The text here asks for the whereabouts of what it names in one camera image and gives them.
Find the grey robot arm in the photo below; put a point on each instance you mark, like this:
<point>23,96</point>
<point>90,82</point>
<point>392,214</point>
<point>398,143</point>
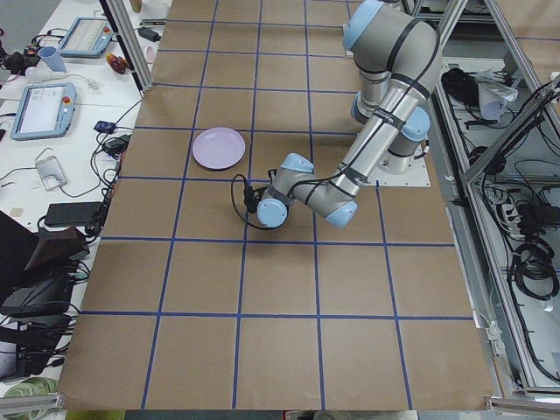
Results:
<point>399,59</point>

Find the lilac round plate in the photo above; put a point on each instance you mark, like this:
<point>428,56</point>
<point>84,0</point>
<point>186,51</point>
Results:
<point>218,148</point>

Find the pink paper cup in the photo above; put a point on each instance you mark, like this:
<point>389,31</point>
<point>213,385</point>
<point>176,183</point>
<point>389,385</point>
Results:
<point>149,54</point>

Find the light blue plastic cup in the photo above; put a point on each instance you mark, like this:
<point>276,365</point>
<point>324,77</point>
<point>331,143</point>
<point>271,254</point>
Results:
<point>52,58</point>

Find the small blue adapter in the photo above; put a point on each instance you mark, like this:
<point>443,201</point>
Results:
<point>105,127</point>

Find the black flat power brick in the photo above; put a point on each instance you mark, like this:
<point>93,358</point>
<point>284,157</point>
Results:
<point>76,214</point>

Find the red brown round object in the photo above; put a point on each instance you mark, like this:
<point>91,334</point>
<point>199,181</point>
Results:
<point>117,63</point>

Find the dark brown angular box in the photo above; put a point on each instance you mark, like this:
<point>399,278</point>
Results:
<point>56,246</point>

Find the small white device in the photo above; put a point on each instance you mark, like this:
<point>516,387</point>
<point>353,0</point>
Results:
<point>51,173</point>

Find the black electronics box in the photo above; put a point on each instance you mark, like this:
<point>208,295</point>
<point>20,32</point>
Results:
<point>50,296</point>

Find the lower blue teach pendant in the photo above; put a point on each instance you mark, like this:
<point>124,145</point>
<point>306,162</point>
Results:
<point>45,111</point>

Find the blue teach pendant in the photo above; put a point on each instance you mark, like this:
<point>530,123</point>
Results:
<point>45,111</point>
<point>88,37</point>

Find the upper blue teach pendant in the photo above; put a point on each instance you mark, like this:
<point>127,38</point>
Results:
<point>88,37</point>

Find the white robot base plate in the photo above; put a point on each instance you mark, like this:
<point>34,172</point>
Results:
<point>395,171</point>

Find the aluminium frame post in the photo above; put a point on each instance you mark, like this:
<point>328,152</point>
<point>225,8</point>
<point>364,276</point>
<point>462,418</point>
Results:
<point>119,20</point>

